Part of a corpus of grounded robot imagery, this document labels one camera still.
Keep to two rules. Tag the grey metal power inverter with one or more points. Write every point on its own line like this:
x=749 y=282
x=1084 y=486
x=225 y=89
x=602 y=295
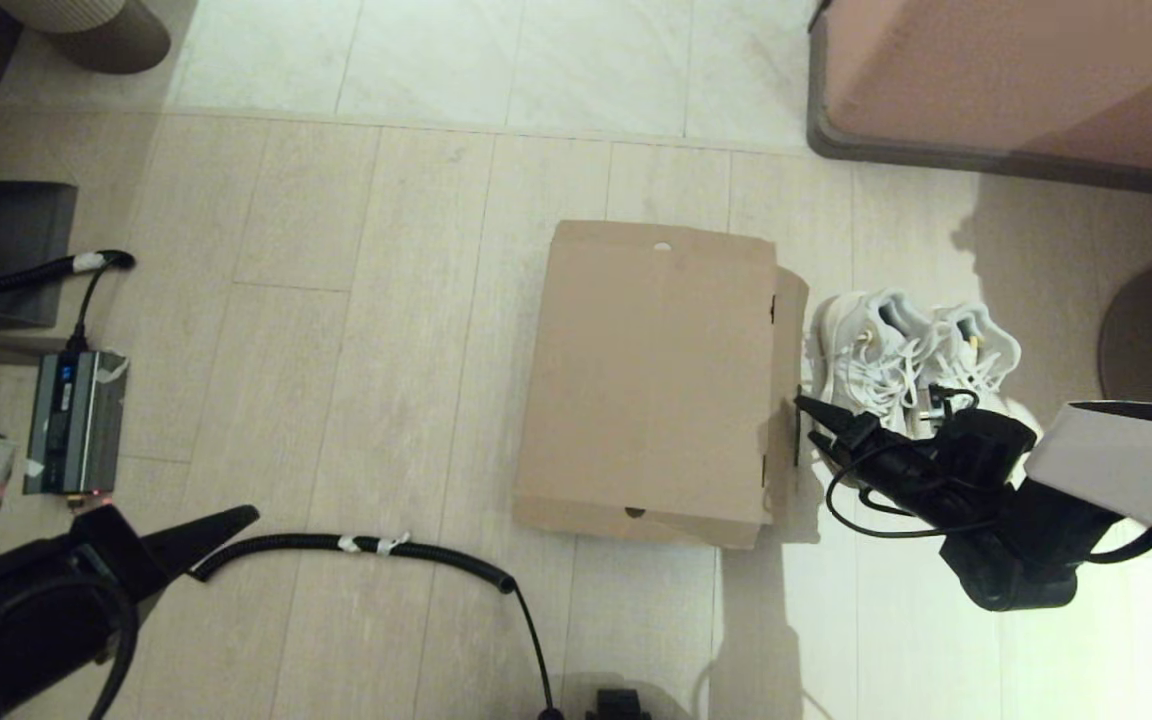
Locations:
x=76 y=430

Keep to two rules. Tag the dark grey box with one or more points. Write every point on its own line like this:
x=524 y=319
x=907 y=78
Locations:
x=6 y=240

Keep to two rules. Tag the beige round ribbed stool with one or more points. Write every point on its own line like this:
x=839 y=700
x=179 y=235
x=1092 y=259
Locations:
x=86 y=30

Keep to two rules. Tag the white sneaker with black logo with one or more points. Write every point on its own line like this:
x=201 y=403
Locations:
x=856 y=340

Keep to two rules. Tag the brown cardboard shoe box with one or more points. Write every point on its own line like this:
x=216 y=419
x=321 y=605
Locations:
x=656 y=380

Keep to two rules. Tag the pink sofa with grey base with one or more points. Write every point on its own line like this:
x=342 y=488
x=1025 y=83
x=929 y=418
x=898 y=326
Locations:
x=1016 y=70

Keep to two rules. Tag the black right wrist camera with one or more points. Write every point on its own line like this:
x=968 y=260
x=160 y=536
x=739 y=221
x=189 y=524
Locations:
x=986 y=440

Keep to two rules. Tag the grey and black robot base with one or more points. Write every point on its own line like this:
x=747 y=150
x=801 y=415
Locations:
x=619 y=705

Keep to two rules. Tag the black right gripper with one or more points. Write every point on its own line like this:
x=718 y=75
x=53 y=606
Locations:
x=901 y=475

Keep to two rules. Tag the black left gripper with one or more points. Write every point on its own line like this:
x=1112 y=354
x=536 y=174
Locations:
x=26 y=620

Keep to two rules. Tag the white lace-up sneaker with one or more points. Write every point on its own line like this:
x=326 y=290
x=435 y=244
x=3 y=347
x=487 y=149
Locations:
x=976 y=345

